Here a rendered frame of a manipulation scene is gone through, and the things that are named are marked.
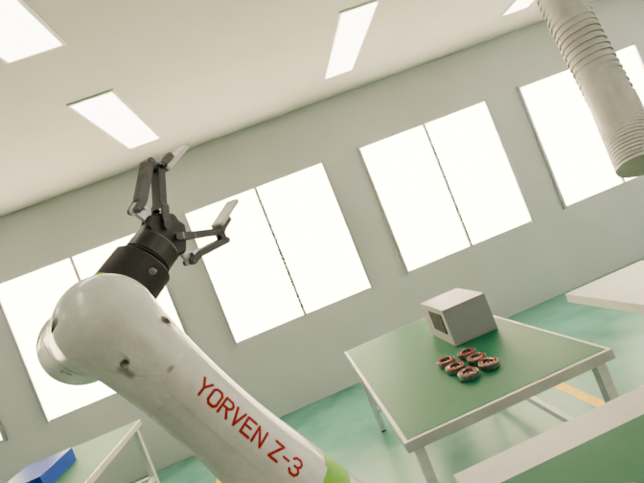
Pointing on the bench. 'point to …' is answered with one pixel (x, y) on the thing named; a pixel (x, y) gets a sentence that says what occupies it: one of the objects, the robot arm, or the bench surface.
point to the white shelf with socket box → (614, 290)
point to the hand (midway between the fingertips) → (206, 178)
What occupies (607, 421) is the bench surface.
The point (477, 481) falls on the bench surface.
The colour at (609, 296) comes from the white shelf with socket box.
